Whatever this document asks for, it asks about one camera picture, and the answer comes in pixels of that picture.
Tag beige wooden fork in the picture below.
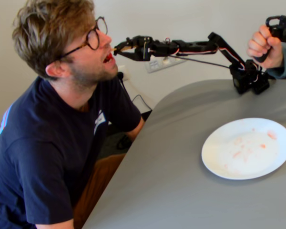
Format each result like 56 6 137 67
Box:
111 45 135 52

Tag tortoiseshell round eyeglasses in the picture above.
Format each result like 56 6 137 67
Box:
58 16 109 61

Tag white name sticker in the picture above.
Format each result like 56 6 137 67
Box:
94 112 107 127

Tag white round plate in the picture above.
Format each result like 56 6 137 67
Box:
201 117 286 181

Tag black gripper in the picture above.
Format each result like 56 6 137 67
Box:
113 35 157 62

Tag operator bare hand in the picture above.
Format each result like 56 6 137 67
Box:
246 23 285 70

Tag thin black camera cable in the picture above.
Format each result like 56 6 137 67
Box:
175 54 232 70

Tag black leader arm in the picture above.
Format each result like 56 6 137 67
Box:
252 15 286 63

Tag black plug with cable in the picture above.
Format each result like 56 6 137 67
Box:
117 71 153 113

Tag white triple wall socket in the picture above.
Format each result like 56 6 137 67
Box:
144 56 188 73

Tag person in navy T-shirt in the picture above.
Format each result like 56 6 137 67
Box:
0 0 146 229

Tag white single wall socket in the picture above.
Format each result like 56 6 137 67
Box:
118 64 132 82

